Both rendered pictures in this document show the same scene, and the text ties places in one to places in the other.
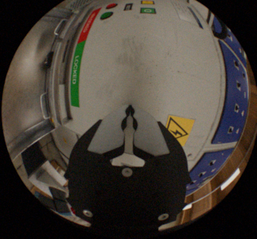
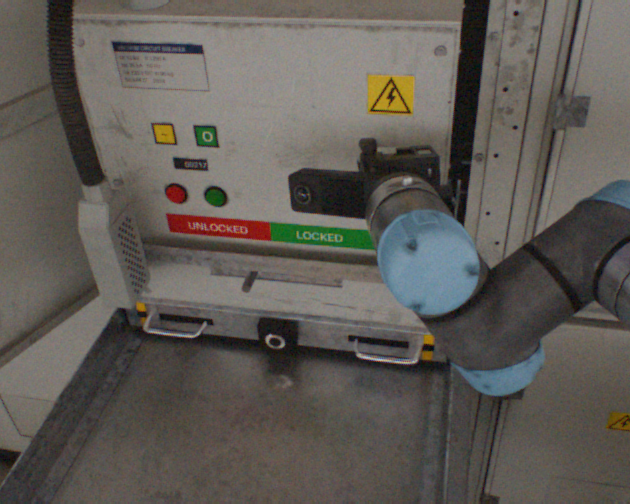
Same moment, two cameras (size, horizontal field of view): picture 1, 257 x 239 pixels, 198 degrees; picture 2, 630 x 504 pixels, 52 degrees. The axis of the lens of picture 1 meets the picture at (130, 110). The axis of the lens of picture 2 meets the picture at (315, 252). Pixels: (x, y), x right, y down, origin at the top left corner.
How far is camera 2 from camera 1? 0.73 m
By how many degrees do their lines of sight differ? 39
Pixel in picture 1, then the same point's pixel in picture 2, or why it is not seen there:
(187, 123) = (374, 84)
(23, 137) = (433, 472)
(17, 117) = (374, 464)
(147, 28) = (259, 139)
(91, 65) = not seen: hidden behind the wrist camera
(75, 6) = (140, 279)
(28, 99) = (352, 411)
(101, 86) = not seen: hidden behind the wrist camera
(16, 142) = not seen: outside the picture
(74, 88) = (349, 238)
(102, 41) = (279, 193)
